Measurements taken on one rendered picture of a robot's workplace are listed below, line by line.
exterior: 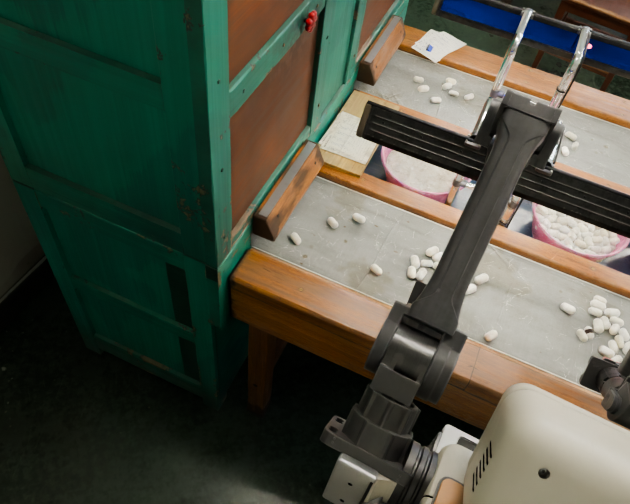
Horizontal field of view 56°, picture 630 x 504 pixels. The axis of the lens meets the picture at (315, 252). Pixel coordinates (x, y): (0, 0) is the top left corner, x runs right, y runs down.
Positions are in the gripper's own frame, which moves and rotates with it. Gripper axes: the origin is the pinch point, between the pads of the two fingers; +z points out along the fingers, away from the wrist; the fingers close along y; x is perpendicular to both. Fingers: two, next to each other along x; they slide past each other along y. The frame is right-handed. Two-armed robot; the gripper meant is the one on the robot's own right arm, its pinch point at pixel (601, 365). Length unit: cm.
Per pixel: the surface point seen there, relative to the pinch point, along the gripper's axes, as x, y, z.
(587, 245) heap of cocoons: -20.6, 5.4, 36.1
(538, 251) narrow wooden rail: -15.5, 17.6, 25.7
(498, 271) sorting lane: -7.8, 25.2, 20.4
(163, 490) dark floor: 91, 90, 17
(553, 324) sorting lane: -1.7, 9.4, 13.7
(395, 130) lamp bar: -32, 59, -5
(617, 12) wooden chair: -120, 5, 194
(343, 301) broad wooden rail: 8, 56, -3
